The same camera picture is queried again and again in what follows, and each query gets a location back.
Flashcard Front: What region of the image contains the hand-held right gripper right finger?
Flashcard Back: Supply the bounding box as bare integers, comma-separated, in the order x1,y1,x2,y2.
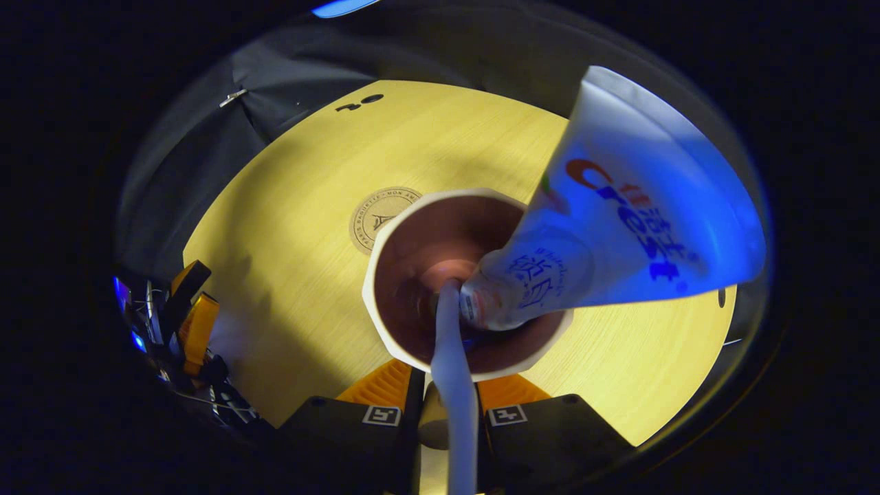
474,375,637,495

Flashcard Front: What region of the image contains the beige cup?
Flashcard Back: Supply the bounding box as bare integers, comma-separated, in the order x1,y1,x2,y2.
362,188,575,452

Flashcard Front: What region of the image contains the white toothbrush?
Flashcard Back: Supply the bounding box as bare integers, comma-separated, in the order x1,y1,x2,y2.
430,278,481,495

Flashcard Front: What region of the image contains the white toothpaste tube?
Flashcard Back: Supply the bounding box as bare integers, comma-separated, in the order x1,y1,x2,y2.
459,65,767,332

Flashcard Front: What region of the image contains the round brown coaster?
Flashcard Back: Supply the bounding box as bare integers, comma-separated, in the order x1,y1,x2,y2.
349,186,424,256

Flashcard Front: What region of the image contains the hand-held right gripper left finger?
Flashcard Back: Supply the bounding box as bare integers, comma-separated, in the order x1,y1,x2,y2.
275,357,427,495

